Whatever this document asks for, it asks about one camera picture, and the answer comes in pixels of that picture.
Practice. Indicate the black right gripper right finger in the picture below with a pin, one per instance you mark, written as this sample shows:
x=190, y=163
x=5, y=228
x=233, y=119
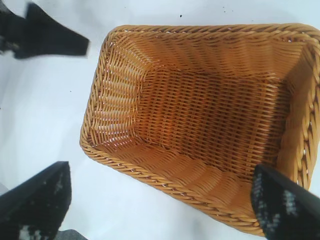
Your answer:
x=287, y=212

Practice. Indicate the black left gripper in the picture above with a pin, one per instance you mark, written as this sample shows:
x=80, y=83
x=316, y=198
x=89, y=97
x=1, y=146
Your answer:
x=10, y=30

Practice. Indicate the woven wicker basket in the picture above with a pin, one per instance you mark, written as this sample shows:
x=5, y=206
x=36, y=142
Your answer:
x=200, y=112

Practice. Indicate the grey mount piece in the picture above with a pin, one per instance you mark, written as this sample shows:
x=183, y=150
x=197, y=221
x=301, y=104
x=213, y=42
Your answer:
x=71, y=235

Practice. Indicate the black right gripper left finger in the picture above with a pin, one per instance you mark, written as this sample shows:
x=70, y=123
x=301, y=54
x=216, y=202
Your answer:
x=32, y=212

